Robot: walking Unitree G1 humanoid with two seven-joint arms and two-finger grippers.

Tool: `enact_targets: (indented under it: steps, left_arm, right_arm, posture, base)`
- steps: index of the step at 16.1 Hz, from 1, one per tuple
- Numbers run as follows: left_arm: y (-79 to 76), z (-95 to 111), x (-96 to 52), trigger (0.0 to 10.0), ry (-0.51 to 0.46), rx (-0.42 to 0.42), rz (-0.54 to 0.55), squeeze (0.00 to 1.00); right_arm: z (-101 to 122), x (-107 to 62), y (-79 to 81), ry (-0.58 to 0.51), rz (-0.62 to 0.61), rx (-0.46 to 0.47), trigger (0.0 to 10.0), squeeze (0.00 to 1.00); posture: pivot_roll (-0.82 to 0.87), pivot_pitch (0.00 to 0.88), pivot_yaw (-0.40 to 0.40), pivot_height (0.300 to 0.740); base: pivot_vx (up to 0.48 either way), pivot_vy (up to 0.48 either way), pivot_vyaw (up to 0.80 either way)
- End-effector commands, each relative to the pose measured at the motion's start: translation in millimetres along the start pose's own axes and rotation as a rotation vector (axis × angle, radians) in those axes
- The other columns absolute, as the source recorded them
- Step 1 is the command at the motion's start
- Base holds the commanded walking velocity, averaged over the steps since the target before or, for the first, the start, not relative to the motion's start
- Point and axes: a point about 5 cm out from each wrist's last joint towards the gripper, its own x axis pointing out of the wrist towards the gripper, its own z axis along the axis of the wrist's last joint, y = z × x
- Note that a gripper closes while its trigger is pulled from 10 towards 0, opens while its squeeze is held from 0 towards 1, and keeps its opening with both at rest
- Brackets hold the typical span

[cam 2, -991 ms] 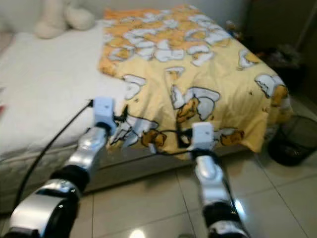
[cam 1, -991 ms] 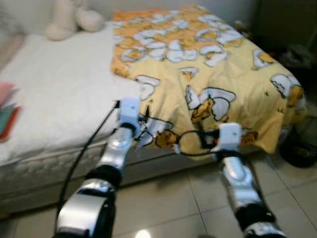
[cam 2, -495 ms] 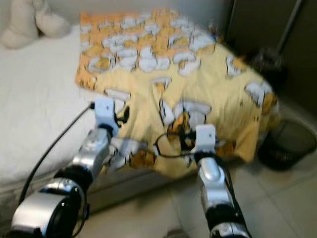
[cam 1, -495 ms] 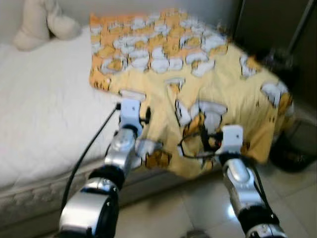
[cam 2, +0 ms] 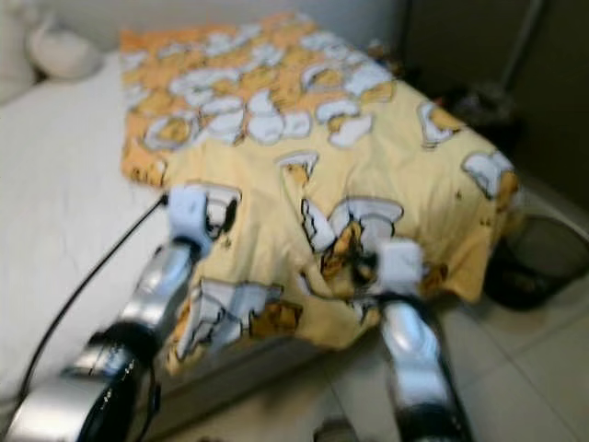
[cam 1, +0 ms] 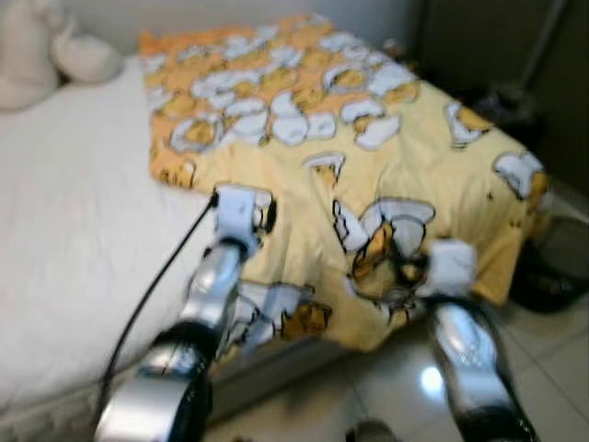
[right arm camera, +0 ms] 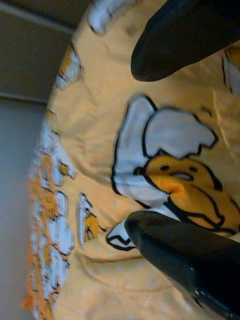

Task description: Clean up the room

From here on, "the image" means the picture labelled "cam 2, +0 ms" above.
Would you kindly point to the yellow cartoon egg print blanket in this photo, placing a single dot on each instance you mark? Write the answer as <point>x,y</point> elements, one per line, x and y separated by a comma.
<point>340,166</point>

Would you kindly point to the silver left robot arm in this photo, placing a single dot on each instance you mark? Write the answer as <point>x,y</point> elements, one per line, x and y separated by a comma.
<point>166,295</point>

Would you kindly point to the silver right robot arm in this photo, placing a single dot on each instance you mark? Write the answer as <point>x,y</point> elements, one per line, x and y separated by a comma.
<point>419,359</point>

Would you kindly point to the white quilted mattress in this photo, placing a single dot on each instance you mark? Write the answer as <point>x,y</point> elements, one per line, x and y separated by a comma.
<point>55,203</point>

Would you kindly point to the black round waste bin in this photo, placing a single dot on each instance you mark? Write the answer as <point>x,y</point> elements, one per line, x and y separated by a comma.
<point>543,262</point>

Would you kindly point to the cream plush toy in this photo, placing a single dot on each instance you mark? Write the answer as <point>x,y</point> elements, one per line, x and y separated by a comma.
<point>64,51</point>

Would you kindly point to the grey sliding door wardrobe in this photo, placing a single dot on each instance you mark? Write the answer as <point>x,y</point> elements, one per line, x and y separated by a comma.
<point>460,37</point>

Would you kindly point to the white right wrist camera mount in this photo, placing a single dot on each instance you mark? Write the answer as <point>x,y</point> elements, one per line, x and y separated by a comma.
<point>400,267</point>

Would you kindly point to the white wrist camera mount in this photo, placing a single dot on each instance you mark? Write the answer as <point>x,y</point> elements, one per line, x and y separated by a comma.
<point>400,267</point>
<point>193,210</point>

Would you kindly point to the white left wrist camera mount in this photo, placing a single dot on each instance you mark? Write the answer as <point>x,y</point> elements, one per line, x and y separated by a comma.
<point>193,210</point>

